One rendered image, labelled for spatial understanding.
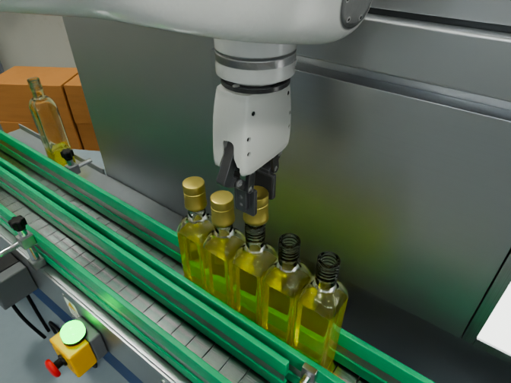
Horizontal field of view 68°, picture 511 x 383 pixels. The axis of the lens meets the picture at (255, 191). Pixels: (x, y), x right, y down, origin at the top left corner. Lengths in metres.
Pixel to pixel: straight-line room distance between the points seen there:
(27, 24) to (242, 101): 4.13
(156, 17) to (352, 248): 0.47
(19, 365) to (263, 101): 0.97
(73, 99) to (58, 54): 1.48
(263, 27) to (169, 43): 0.48
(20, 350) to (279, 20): 1.09
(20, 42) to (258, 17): 4.36
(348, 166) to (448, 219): 0.14
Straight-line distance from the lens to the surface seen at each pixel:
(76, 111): 3.00
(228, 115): 0.40
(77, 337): 0.84
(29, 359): 1.20
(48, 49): 4.44
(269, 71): 0.38
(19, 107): 3.20
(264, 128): 0.42
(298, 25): 0.29
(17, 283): 1.05
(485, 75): 0.47
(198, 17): 0.27
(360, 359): 0.68
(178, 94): 0.77
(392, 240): 0.59
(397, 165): 0.53
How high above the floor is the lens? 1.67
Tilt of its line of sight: 37 degrees down
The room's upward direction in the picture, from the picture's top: straight up
